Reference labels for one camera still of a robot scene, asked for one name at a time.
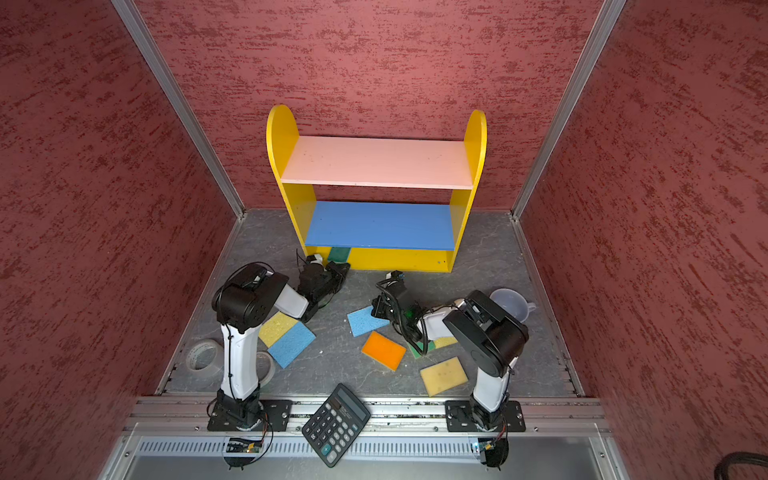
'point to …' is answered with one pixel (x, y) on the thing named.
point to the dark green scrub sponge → (339, 254)
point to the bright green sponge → (430, 347)
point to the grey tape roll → (204, 355)
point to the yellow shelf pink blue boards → (380, 236)
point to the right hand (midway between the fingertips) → (370, 307)
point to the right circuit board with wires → (493, 451)
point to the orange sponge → (384, 351)
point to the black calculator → (335, 424)
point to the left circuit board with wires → (240, 452)
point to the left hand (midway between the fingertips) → (354, 268)
